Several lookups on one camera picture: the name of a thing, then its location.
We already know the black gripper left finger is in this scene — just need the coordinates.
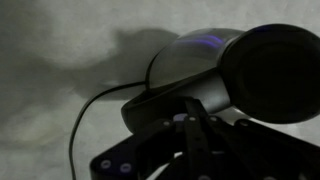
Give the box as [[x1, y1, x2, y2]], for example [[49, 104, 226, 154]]
[[88, 98, 198, 180]]

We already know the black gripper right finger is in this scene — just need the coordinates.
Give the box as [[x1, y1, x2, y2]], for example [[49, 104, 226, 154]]
[[194, 98, 320, 180]]

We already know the stainless steel electric kettle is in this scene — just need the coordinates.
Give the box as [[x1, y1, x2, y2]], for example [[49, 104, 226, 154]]
[[120, 23, 320, 135]]

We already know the black kettle power cable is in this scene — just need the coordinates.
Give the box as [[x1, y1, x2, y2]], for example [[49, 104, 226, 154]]
[[67, 80, 148, 180]]

